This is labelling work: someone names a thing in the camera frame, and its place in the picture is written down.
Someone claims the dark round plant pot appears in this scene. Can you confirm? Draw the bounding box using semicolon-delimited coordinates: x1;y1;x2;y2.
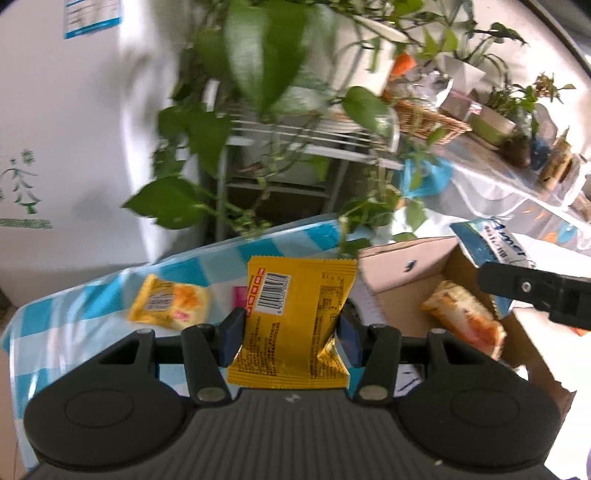
501;134;534;168

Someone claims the blue plastic bag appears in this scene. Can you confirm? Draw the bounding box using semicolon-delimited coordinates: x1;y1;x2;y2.
399;154;453;197

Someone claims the white paper-wrapped pot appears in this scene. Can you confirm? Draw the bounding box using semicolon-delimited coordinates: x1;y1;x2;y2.
434;53;490;100

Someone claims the large orange bread packet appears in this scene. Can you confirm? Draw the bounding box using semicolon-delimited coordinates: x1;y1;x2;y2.
421;280;506;361

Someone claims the white tree-print appliance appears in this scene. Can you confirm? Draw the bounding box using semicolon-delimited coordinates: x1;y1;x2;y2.
0;0;208;305

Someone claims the trailing green pothos plant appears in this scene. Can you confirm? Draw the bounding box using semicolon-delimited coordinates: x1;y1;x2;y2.
122;0;467;259

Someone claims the metal plant rack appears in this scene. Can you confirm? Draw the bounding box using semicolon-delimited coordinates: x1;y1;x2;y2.
215;78;402;241

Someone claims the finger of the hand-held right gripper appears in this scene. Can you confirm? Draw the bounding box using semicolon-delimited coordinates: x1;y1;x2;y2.
477;261;557;309

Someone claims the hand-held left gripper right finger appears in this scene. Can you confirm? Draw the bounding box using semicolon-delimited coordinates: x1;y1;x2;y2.
335;316;504;407

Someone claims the yellow snack packet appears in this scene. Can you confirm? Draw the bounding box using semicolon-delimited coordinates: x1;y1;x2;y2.
227;256;358;391

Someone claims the light blue snack packet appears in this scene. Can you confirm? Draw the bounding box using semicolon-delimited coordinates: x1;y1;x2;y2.
450;217;539;319

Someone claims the reddish leafy plant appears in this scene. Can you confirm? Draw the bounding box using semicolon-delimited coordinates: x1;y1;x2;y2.
531;71;578;104

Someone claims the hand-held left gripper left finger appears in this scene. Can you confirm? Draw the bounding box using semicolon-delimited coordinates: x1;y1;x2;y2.
95;307;246;408

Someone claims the green plant pot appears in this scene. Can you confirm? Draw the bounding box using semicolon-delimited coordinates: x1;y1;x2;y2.
468;105;518;148

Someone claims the white plastic table cover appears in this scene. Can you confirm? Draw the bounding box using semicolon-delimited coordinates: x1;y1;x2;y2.
427;134;591;252

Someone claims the blue checked tablecloth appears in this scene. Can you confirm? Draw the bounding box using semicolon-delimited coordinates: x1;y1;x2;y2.
0;215;365;476

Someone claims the white plant pot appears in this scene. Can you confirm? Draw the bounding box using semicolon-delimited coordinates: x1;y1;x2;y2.
295;0;409;100

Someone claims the wicker basket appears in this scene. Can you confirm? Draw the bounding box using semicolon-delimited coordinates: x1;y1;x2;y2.
392;99;474;146

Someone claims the small green potted plant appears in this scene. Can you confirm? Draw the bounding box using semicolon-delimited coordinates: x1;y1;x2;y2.
482;83;541;121

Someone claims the small yellow cake packet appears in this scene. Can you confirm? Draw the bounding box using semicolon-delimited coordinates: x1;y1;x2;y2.
127;274;212;332

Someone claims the cardboard box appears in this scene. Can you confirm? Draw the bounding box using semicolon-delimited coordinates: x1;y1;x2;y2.
358;236;578;416

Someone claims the brown bottle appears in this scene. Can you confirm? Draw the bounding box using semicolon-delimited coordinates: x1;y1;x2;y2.
540;127;573;190

